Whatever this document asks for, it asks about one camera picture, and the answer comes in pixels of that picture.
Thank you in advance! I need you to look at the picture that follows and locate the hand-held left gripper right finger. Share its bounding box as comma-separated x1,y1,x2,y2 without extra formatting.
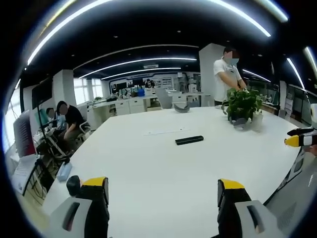
217,178,278,238

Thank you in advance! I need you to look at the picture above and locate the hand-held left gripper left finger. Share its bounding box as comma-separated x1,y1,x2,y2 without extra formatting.
50,176,110,238

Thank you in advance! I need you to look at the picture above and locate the black remote control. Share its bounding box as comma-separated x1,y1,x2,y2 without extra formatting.
175,135,205,146

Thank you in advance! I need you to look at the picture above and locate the green potted plant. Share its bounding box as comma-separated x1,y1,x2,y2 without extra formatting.
226,88,264,131

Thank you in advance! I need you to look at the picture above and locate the white office chair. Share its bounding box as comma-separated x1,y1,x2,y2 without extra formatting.
74,120,91,142

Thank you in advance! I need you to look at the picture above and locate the red striped board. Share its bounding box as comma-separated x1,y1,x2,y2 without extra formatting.
12,110,37,158

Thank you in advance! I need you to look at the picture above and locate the white desk row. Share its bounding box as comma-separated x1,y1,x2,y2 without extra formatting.
86,95,160,124

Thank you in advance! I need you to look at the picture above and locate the grey office chair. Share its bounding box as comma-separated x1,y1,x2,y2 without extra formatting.
155,88,173,110

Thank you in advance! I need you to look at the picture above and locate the black wall monitor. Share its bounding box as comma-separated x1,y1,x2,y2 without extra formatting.
31,78,53,105

